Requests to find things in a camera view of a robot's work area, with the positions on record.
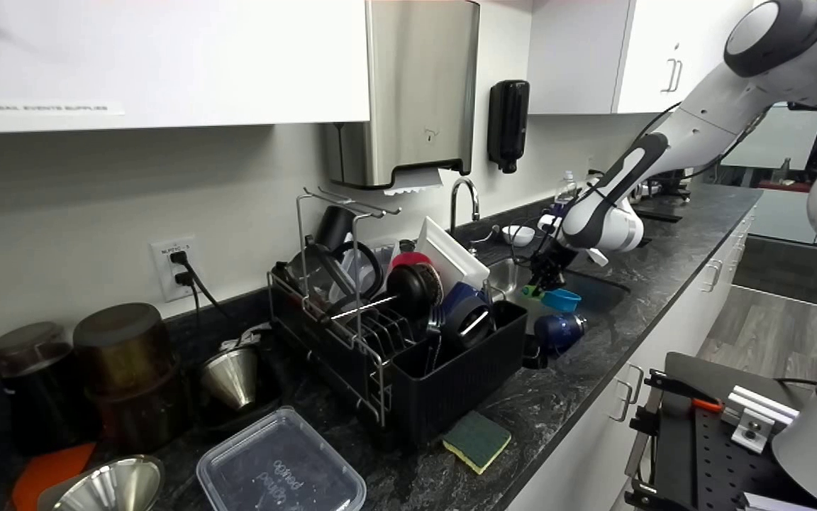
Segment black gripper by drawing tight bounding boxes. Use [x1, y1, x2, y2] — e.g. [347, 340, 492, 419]
[529, 234, 581, 296]

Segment stainless steel sink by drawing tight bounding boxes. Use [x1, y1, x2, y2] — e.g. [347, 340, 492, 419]
[482, 252, 629, 322]

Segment chrome sink faucet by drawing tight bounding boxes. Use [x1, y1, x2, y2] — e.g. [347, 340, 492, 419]
[448, 179, 482, 237]

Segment round glass lid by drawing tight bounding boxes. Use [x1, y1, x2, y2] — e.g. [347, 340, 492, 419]
[333, 240, 387, 299]

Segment small white bowl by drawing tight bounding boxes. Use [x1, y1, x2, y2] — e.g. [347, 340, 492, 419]
[500, 221, 539, 250]

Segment dark blue bowl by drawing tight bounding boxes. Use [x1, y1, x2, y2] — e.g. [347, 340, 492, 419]
[435, 281, 495, 340]

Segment white cutting board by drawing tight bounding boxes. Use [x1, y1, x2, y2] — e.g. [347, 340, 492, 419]
[415, 216, 495, 296]

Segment red dish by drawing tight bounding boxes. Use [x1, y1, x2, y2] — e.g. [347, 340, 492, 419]
[388, 247, 435, 272]

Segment black dish rack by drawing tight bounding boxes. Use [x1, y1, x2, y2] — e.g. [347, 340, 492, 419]
[266, 181, 531, 446]

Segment black coffee machine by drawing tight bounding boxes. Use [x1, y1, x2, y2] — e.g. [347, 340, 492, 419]
[635, 169, 697, 225]

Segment orange black clamp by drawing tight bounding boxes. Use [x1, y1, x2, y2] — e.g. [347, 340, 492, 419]
[642, 370, 729, 421]

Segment green yellow sponge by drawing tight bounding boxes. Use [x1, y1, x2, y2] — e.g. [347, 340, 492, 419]
[441, 407, 517, 478]

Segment white base cabinet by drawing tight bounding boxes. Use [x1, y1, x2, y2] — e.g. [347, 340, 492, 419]
[506, 216, 758, 511]

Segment black mug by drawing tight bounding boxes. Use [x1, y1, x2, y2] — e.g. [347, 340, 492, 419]
[312, 204, 360, 257]

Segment white upper cabinet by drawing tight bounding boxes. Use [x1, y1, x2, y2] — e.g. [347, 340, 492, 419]
[529, 0, 758, 119]
[0, 0, 375, 137]

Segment stainless paper towel dispenser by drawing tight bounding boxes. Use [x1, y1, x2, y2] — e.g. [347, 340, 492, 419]
[336, 0, 482, 190]

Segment black breadboard table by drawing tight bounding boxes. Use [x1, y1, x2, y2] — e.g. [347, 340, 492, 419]
[628, 349, 817, 511]

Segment white reception desk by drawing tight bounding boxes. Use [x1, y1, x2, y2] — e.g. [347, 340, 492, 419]
[744, 189, 817, 247]

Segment white board panel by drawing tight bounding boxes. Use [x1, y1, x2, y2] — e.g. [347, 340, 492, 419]
[719, 103, 817, 173]

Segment clear plastic food container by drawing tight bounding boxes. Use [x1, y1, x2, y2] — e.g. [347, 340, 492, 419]
[194, 407, 371, 511]

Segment steel cone dripper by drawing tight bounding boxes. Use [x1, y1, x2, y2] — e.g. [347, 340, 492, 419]
[202, 340, 263, 414]

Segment large brown metal canister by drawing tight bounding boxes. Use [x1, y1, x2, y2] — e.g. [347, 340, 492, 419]
[72, 301, 185, 453]

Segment wide steel funnel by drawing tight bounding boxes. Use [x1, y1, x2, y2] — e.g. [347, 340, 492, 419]
[36, 453, 168, 511]

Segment dark lidded canister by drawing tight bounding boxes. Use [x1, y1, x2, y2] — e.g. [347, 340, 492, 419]
[0, 322, 85, 457]

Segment orange mat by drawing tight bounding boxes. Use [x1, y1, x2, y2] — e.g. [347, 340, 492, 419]
[10, 440, 100, 511]

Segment black wall soap dispenser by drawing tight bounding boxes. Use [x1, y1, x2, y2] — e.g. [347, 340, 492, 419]
[486, 81, 534, 177]

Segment aluminium bracket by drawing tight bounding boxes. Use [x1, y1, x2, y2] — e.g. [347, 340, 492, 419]
[720, 384, 804, 455]

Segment black power plug cord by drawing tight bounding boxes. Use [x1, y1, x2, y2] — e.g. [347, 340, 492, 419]
[168, 247, 242, 335]

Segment white wall outlet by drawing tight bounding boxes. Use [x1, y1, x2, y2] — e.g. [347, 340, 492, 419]
[150, 237, 205, 306]

